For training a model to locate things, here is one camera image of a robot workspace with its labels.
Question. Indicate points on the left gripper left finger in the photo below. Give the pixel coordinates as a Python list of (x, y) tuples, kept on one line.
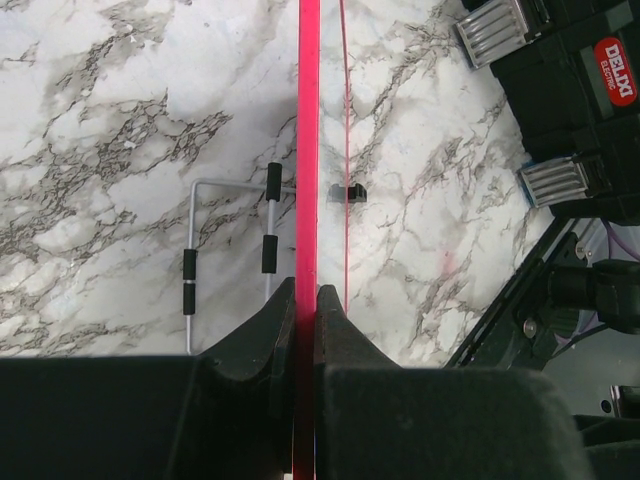
[(226, 413)]

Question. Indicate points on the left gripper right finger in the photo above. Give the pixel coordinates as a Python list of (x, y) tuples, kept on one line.
[(377, 420)]

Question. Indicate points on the pink framed whiteboard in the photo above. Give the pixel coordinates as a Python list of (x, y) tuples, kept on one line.
[(322, 196)]

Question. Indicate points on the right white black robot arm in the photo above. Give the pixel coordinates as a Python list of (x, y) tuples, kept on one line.
[(609, 288)]

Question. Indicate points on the metal whiteboard stand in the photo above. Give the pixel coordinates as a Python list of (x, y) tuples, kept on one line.
[(230, 263)]

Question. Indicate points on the black plastic toolbox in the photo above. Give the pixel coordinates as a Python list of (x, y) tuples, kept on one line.
[(570, 72)]

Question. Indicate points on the black base frame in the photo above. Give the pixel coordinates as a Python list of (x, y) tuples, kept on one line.
[(596, 368)]

